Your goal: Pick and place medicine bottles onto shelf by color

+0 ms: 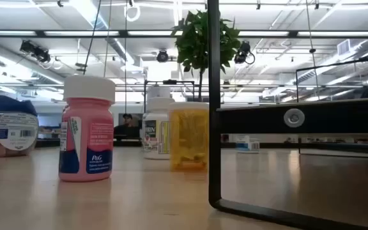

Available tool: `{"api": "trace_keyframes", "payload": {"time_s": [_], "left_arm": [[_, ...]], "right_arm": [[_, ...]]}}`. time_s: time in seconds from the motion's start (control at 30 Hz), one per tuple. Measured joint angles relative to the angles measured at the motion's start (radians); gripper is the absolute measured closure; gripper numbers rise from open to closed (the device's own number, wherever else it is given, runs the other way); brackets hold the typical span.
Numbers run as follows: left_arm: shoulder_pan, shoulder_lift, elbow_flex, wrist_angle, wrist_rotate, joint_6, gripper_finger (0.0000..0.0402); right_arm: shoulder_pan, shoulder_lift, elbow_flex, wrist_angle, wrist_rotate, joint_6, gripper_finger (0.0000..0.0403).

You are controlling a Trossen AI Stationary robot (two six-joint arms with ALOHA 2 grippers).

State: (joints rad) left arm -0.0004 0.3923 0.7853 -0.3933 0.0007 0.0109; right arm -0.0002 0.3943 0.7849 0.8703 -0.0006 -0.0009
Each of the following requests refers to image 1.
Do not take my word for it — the amber bottle white cap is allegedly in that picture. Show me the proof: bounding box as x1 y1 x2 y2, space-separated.
168 102 210 172

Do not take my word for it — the white bottle yellow label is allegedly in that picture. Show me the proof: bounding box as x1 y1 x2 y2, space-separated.
141 96 176 160

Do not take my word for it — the pink bottle white cap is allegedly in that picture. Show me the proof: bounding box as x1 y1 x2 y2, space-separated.
58 75 116 183

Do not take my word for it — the clear bottle blue cap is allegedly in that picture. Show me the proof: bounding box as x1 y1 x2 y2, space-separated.
0 95 40 158

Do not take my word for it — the black metal shelf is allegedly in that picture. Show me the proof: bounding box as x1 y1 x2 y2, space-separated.
207 0 368 230

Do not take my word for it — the white cylindrical tank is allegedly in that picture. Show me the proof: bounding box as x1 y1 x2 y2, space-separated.
146 84 171 99

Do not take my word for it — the person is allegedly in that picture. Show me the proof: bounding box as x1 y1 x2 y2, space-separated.
113 113 142 141

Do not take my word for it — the potted green tree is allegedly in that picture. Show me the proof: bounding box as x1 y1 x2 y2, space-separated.
171 10 242 103

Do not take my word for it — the white hanging ring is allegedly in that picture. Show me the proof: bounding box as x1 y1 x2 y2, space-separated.
125 3 141 22

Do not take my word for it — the black hanging cable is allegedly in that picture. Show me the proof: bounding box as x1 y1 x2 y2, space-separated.
83 0 103 76

